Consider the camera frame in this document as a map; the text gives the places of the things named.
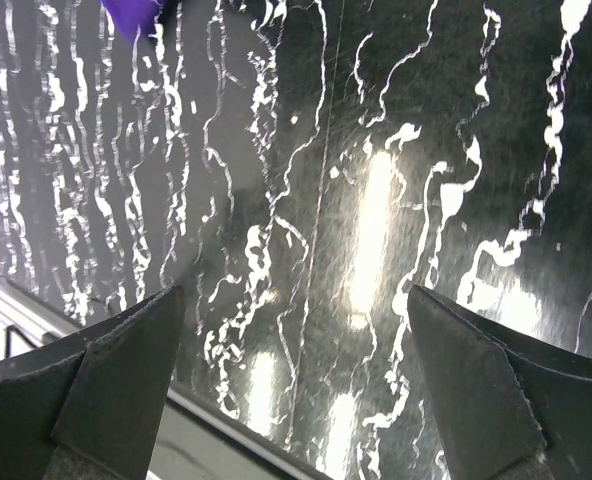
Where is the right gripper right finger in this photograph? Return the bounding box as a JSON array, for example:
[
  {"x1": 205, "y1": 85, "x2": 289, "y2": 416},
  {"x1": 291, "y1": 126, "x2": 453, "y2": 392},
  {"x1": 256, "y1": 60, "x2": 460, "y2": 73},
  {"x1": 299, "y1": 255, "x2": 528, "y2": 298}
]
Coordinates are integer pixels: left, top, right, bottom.
[{"x1": 407, "y1": 286, "x2": 592, "y2": 479}]

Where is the purple towel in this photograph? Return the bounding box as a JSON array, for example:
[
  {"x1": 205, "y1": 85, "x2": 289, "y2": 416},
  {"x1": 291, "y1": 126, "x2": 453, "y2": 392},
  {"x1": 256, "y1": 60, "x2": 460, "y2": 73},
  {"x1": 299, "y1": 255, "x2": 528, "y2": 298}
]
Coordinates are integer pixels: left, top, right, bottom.
[{"x1": 101, "y1": 0, "x2": 167, "y2": 42}]

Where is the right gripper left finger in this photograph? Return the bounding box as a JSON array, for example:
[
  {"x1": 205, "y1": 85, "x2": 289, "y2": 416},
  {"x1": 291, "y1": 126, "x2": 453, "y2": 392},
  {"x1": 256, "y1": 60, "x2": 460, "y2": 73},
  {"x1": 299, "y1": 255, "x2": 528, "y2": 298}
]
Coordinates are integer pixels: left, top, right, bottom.
[{"x1": 0, "y1": 286, "x2": 185, "y2": 479}]

